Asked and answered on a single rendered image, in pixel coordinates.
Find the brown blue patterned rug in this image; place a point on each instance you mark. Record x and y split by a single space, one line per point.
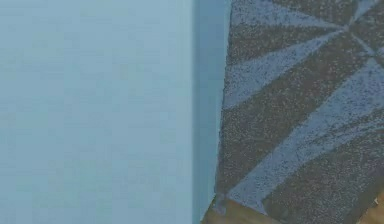
300 110

